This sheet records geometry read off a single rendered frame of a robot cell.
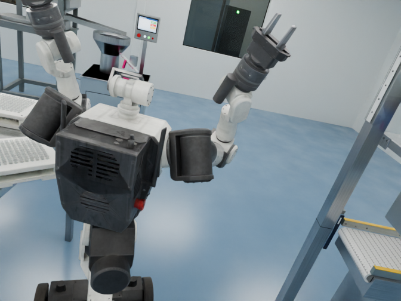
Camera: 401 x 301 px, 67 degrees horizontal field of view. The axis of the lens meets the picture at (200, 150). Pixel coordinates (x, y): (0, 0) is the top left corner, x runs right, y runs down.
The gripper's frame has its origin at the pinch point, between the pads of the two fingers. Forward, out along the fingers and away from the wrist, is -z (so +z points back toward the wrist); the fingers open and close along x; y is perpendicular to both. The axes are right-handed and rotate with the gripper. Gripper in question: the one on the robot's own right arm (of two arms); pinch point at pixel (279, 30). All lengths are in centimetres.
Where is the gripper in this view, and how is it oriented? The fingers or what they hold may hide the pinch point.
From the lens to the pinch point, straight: 87.9
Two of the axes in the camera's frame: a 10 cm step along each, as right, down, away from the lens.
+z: -4.3, 6.1, 6.7
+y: 6.4, -3.2, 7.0
